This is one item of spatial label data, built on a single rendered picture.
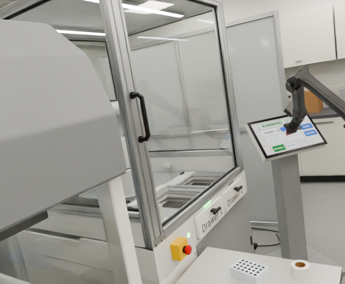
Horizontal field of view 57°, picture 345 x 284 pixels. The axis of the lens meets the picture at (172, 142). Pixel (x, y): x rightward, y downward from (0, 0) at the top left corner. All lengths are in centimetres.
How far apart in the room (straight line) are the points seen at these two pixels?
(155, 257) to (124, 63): 74
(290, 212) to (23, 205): 224
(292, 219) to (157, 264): 154
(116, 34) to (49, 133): 64
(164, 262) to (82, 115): 85
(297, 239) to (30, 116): 240
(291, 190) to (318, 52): 255
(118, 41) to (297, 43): 376
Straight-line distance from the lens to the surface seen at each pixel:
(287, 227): 265
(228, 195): 184
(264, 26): 316
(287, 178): 253
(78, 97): 69
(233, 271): 139
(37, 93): 64
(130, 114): 116
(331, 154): 452
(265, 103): 316
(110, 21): 118
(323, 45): 472
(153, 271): 135
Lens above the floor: 154
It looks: 10 degrees down
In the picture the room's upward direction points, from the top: 9 degrees counter-clockwise
